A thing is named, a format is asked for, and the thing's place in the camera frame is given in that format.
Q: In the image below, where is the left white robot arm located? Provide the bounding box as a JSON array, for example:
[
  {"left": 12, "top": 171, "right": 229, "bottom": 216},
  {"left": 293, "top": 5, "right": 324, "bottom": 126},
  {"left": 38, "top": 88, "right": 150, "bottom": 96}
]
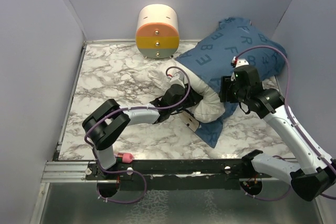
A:
[{"left": 82, "top": 84, "right": 203, "bottom": 179}]

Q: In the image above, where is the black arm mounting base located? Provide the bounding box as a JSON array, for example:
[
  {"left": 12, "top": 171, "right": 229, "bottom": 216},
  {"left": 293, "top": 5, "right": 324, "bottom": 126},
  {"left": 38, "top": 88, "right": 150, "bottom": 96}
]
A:
[{"left": 86, "top": 159, "right": 268, "bottom": 191}]

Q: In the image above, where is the white pillow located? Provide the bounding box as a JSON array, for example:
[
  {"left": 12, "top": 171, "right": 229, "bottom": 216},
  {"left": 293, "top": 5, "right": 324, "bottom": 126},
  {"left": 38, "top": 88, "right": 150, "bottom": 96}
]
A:
[{"left": 147, "top": 61, "right": 227, "bottom": 123}]

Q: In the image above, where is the round pastel drawer cabinet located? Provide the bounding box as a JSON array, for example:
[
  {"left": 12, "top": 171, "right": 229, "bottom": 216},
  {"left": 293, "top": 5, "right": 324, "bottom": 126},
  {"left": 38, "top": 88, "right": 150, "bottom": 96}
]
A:
[{"left": 135, "top": 4, "right": 180, "bottom": 59}]

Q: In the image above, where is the blue patterned pillowcase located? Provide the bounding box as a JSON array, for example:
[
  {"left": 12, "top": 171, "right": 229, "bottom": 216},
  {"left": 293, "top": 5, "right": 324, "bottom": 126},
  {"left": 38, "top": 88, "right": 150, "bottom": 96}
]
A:
[{"left": 175, "top": 17, "right": 287, "bottom": 148}]

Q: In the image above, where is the purple cable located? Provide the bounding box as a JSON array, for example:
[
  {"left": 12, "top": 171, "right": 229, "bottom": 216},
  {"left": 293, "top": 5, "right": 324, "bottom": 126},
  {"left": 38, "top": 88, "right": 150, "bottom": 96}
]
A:
[
  {"left": 84, "top": 66, "right": 191, "bottom": 204},
  {"left": 233, "top": 45, "right": 336, "bottom": 200}
]

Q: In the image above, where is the aluminium frame rail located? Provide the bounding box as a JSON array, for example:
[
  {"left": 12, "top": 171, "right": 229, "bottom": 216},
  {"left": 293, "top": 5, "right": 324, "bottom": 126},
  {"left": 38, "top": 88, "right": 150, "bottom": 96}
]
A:
[{"left": 41, "top": 161, "right": 89, "bottom": 183}]

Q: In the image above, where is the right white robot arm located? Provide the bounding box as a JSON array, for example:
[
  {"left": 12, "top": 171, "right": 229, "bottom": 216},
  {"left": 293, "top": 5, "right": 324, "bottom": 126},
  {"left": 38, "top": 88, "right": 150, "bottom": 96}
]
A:
[{"left": 219, "top": 65, "right": 335, "bottom": 201}]

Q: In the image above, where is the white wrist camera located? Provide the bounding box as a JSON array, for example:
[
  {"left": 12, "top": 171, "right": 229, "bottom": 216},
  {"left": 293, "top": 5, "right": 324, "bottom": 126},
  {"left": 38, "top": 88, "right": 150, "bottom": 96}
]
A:
[
  {"left": 230, "top": 57, "right": 249, "bottom": 68},
  {"left": 167, "top": 71, "right": 186, "bottom": 87}
]

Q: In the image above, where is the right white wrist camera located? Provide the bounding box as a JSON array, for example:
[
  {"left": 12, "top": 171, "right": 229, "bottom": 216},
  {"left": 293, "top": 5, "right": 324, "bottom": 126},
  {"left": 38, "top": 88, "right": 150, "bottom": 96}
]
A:
[{"left": 230, "top": 57, "right": 249, "bottom": 68}]

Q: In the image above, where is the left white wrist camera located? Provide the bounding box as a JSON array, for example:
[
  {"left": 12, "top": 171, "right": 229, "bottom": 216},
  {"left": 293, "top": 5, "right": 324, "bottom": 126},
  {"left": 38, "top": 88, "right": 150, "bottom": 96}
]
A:
[{"left": 167, "top": 71, "right": 186, "bottom": 87}]

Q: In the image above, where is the pink capped small bottle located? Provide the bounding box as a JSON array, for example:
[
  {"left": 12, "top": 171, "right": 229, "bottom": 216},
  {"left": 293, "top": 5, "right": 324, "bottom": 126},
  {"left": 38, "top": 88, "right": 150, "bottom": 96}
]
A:
[{"left": 115, "top": 153, "right": 134, "bottom": 164}]

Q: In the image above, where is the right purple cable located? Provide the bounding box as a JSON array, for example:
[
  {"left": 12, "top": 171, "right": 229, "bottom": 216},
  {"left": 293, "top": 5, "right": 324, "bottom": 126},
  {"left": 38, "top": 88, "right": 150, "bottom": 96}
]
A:
[{"left": 233, "top": 45, "right": 336, "bottom": 200}]

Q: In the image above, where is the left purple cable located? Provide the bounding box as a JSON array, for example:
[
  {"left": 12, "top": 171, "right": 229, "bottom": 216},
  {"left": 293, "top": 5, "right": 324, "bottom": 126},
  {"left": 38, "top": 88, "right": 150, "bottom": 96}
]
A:
[{"left": 84, "top": 66, "right": 191, "bottom": 204}]

